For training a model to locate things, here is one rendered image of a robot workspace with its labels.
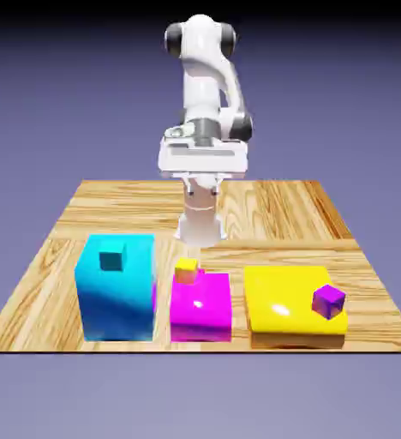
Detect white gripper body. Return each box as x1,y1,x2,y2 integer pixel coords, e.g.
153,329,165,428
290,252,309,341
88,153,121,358
157,136,249,181

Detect small yellow cube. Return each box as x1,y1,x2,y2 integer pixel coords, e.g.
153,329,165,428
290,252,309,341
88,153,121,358
174,256,201,286

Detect small cyan cube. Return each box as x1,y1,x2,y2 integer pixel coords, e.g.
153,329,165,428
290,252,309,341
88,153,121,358
99,242,128,273

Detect small purple cube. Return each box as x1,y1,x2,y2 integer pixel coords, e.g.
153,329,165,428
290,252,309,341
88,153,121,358
311,283,347,322

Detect large magenta box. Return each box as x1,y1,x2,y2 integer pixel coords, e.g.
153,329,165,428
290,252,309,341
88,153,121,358
168,268,233,343

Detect large cyan box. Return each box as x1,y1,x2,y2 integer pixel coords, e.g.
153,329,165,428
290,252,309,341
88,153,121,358
74,233,158,343

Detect large yellow box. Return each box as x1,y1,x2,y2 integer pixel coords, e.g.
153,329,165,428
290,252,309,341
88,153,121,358
242,265,350,350

